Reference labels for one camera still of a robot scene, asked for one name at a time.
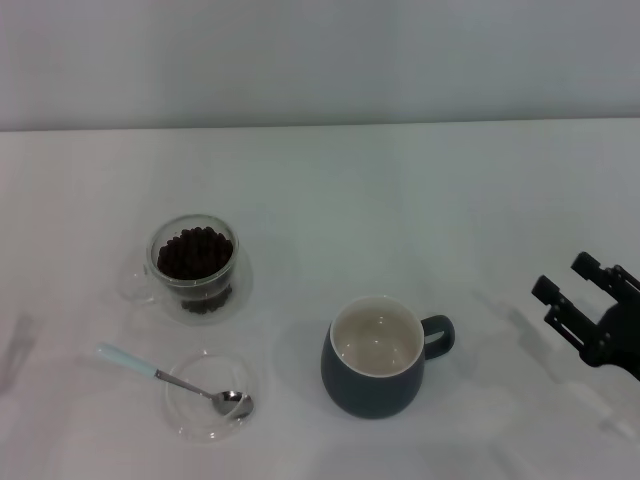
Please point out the clear double-wall glass cup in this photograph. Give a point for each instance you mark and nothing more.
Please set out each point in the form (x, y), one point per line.
(155, 292)

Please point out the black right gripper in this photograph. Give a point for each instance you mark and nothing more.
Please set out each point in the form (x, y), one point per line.
(620, 340)

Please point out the dark blue ceramic mug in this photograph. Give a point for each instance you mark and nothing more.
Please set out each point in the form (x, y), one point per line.
(360, 390)

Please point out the clear glass lid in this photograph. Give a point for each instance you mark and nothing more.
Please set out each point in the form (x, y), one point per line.
(200, 417)

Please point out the clear glass saucer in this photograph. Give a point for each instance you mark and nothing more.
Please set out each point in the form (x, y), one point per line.
(242, 290)

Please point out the roasted coffee beans pile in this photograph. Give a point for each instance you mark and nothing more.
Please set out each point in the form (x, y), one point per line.
(195, 255)

